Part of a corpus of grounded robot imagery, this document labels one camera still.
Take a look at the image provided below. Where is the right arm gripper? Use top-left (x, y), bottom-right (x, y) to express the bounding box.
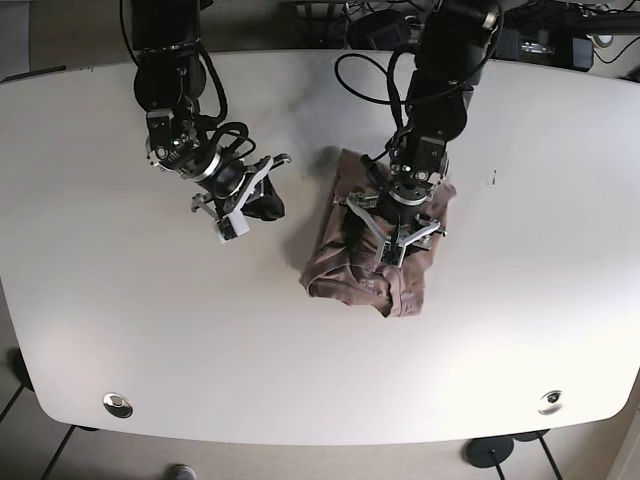
top-left (188, 153), bottom-right (291, 221)

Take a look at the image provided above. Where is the metal table grommet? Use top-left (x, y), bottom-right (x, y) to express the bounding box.
top-left (102, 392), bottom-right (134, 419)
top-left (536, 390), bottom-right (564, 416)

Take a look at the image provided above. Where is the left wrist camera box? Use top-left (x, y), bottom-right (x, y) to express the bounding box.
top-left (378, 243), bottom-right (406, 268)

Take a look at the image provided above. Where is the left metal table grommet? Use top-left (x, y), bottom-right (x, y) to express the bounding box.
top-left (102, 392), bottom-right (134, 419)

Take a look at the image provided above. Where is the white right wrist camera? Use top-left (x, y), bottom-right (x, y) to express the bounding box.
top-left (214, 211), bottom-right (250, 244)

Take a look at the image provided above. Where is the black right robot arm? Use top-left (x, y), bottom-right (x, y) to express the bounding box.
top-left (119, 1), bottom-right (290, 227)

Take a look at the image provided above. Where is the right metal table grommet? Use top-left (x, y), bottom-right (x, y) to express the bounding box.
top-left (536, 390), bottom-right (564, 416)

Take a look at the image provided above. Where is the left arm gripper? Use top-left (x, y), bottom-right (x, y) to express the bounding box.
top-left (332, 187), bottom-right (448, 255)

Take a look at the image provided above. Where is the dusty pink T-shirt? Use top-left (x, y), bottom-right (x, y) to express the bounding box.
top-left (299, 146), bottom-right (459, 320)

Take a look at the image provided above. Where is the black round stand base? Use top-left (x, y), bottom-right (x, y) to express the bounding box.
top-left (465, 436), bottom-right (514, 469)

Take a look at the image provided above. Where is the grey sneaker shoe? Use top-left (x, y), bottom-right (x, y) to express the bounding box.
top-left (165, 464), bottom-right (197, 480)

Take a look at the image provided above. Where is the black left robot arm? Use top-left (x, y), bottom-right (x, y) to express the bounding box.
top-left (345, 1), bottom-right (504, 266)

